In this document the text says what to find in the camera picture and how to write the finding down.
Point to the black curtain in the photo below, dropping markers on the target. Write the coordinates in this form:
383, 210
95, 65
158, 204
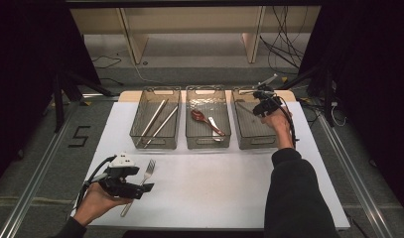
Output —
24, 82
375, 82

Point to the metal spoon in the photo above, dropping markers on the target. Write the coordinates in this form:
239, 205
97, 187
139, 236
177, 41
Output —
213, 124

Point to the aluminium floor rail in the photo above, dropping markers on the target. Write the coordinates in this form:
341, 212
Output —
34, 185
351, 172

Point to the white paper sheet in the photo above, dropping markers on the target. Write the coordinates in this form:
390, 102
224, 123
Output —
196, 172

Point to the grey transparent plastic basket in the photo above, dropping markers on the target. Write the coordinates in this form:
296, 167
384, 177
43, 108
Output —
202, 132
252, 129
156, 135

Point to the person's right hand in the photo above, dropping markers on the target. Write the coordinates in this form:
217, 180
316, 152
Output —
282, 127

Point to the brown wooden spoon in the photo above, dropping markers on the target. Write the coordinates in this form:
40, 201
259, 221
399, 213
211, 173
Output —
198, 115

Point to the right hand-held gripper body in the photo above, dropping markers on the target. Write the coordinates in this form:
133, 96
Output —
270, 102

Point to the white chopstick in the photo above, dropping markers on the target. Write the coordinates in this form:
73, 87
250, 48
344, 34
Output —
152, 121
161, 126

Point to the black tripod stand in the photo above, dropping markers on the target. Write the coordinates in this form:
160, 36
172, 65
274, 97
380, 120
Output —
59, 99
328, 95

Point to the person's left hand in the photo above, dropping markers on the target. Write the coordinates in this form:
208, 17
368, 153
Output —
93, 203

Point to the brown chopstick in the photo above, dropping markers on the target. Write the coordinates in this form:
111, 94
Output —
155, 119
163, 125

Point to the light wooden bench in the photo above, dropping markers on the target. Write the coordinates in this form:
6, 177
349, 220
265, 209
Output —
189, 20

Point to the metal fork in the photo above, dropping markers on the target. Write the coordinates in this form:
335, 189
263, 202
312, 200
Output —
150, 165

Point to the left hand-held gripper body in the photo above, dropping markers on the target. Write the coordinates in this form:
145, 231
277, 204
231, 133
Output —
120, 188

